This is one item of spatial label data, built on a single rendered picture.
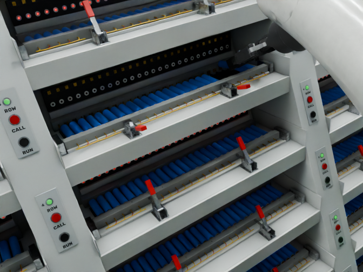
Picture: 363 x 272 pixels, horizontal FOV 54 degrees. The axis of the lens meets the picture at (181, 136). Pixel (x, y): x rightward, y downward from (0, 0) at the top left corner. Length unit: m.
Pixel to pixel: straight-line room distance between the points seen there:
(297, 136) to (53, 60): 0.66
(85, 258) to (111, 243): 0.06
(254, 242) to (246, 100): 0.38
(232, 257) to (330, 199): 0.35
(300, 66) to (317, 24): 0.52
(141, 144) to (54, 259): 0.28
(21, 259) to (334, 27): 0.70
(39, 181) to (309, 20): 0.53
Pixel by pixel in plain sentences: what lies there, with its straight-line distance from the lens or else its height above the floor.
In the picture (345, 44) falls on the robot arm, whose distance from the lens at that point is 0.46.
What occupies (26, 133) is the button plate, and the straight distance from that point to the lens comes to 0.70.
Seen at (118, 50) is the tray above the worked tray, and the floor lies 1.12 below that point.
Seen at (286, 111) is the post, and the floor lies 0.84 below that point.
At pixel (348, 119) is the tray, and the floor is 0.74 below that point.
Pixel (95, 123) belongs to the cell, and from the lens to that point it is 0.82.
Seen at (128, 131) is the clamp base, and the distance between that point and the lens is 0.76.
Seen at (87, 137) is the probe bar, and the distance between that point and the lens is 0.77.
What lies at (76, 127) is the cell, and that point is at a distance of 0.82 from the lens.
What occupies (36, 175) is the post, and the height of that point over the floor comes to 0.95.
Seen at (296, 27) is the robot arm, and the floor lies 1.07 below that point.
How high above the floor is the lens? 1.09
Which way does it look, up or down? 13 degrees down
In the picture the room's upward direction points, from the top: 17 degrees counter-clockwise
